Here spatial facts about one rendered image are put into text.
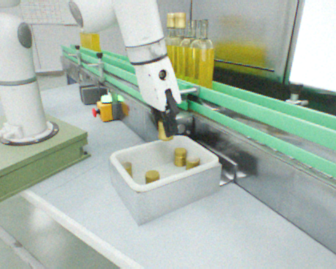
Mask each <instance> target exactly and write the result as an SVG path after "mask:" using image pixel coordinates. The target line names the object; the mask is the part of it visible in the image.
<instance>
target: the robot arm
mask: <svg viewBox="0 0 336 269"><path fill-rule="evenodd" d="M20 1H21V0H0V8H11V7H16V6H18V5H19V4H20ZM64 1H65V4H66V5H67V7H68V8H69V10H70V12H71V14H72V15H73V17H74V19H75V21H76V23H77V24H78V25H80V27H81V28H82V29H84V31H87V32H90V33H95V32H98V31H102V30H105V29H110V28H111V27H116V26H119V27H120V30H121V34H122V37H123V42H124V43H125V47H126V51H127V54H128V57H129V60H130V64H131V65H132V66H134V69H135V73H136V78H137V80H138V86H139V89H140V93H141V95H142V98H143V100H145V102H147V103H148V104H149V106H150V109H151V114H152V115H153V119H154V122H155V126H156V129H157V130H158V131H159V129H158V121H159V119H161V118H162V119H163V122H162V125H163V128H164V132H165V135H166V137H167V138H169V137H170V136H173V135H176V134H177V133H178V126H177V121H176V118H177V116H176V115H177V114H179V109H178V108H177V104H181V95H180V94H179V89H178V84H177V80H176V78H175V76H174V70H173V67H172V66H171V63H170V60H169V59H168V57H167V55H168V53H167V50H166V42H165V40H164V33H163V31H162V23H161V20H160V17H159V12H158V4H157V1H156V0H64ZM0 100H1V103H2V108H3V110H4V114H5V116H6V122H5V123H4V127H3V128H2V130H0V138H1V137H3V138H4V139H7V140H9V141H13V142H18V143H21V142H28V141H34V140H37V139H41V138H43V137H46V136H47V135H49V134H50V133H51V132H52V131H53V130H54V126H53V125H52V123H50V122H47V121H46V117H45V112H44V110H43V104H42V99H41V94H40V91H39V88H38V81H37V75H36V73H35V69H34V60H33V36H32V33H31V30H30V27H29V26H28V24H27V23H26V21H24V20H23V19H22V18H20V17H18V16H16V15H14V14H7V13H0ZM166 104H168V106H165V105H166ZM169 109H170V112H168V113H166V110H169Z"/></svg>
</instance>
